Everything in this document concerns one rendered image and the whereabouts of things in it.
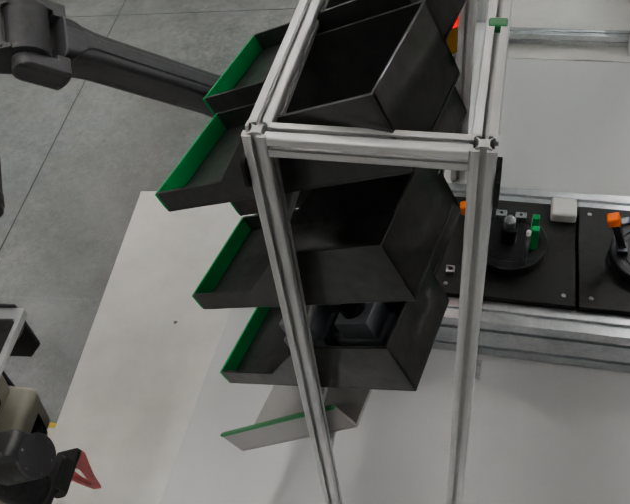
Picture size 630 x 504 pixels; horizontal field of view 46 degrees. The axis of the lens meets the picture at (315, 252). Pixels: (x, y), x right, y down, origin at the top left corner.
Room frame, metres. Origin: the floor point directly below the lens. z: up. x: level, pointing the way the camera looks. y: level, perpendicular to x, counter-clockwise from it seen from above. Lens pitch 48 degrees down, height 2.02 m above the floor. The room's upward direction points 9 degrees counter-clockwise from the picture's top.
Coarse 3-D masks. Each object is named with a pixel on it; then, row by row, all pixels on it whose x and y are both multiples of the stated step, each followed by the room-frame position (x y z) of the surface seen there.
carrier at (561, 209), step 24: (504, 216) 0.92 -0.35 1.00; (528, 216) 0.94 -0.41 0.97; (552, 216) 0.92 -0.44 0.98; (576, 216) 0.91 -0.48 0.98; (456, 240) 0.91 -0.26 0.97; (504, 240) 0.87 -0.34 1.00; (528, 240) 0.81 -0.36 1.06; (552, 240) 0.88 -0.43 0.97; (456, 264) 0.86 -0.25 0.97; (504, 264) 0.82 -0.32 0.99; (528, 264) 0.82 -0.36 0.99; (552, 264) 0.82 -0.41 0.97; (456, 288) 0.80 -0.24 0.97; (504, 288) 0.79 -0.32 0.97; (528, 288) 0.78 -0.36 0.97; (552, 288) 0.77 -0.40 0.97
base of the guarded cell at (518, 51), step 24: (528, 0) 1.85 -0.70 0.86; (552, 0) 1.83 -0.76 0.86; (576, 0) 1.81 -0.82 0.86; (600, 0) 1.79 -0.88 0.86; (624, 0) 1.77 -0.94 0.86; (528, 24) 1.73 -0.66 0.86; (552, 24) 1.71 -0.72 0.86; (576, 24) 1.70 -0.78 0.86; (600, 24) 1.68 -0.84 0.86; (624, 24) 1.66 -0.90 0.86; (528, 48) 1.62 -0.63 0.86; (552, 48) 1.61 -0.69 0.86; (576, 48) 1.59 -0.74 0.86; (600, 48) 1.58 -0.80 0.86; (624, 48) 1.56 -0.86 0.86
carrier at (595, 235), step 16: (592, 208) 0.94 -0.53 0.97; (592, 224) 0.90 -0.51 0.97; (592, 240) 0.86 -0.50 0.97; (608, 240) 0.86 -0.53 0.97; (592, 256) 0.83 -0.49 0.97; (608, 256) 0.82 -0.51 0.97; (624, 256) 0.80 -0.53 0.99; (592, 272) 0.79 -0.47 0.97; (608, 272) 0.79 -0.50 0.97; (624, 272) 0.77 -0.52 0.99; (592, 288) 0.76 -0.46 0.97; (608, 288) 0.75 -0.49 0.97; (624, 288) 0.75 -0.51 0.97; (592, 304) 0.72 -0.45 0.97; (608, 304) 0.72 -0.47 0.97; (624, 304) 0.71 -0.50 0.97
